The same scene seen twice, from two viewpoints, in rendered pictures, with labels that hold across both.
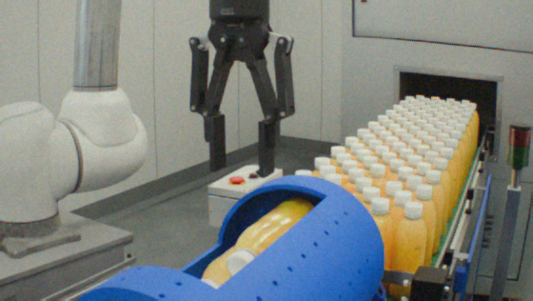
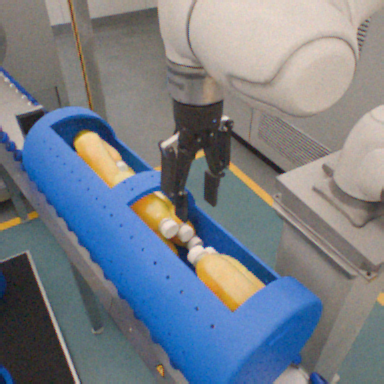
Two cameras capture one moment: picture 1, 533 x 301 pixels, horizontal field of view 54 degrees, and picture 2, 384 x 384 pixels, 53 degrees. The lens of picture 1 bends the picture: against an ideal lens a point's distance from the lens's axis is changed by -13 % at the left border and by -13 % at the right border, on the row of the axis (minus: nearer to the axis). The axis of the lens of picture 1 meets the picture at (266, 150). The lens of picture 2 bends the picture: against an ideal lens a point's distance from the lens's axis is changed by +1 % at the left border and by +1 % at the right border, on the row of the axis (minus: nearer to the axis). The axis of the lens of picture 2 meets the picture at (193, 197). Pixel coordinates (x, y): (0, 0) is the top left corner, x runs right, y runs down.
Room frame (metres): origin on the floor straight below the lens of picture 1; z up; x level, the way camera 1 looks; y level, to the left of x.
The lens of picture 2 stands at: (0.95, -0.43, 1.79)
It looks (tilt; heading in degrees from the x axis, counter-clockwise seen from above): 42 degrees down; 116
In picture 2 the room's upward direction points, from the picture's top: straight up
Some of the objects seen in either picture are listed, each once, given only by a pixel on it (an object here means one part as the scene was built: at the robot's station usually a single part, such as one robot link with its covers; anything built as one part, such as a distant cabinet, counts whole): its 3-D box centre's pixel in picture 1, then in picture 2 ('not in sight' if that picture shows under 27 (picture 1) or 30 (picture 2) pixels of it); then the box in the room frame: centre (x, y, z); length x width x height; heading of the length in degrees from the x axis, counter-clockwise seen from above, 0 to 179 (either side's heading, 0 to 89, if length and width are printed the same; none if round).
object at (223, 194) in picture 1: (246, 196); not in sight; (1.37, 0.05, 1.05); 0.20 x 0.10 x 0.10; 155
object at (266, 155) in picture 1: (266, 148); (180, 204); (0.71, 0.00, 1.33); 0.03 x 0.01 x 0.07; 155
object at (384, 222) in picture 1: (376, 250); not in sight; (1.14, -0.24, 1.00); 0.07 x 0.07 x 0.20
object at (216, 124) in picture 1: (217, 142); (210, 188); (0.74, 0.06, 1.33); 0.03 x 0.01 x 0.07; 155
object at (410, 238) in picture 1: (408, 254); not in sight; (1.11, -0.30, 1.00); 0.07 x 0.07 x 0.20
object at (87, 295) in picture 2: not in sight; (86, 293); (0.08, 0.26, 0.31); 0.06 x 0.06 x 0.63; 65
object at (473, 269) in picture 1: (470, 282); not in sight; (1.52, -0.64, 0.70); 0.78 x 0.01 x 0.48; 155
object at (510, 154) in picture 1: (518, 154); not in sight; (1.25, -0.62, 1.18); 0.06 x 0.06 x 0.05
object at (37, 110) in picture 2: not in sight; (35, 129); (-0.15, 0.44, 1.00); 0.10 x 0.04 x 0.15; 65
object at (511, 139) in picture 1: (520, 136); not in sight; (1.25, -0.62, 1.23); 0.06 x 0.06 x 0.04
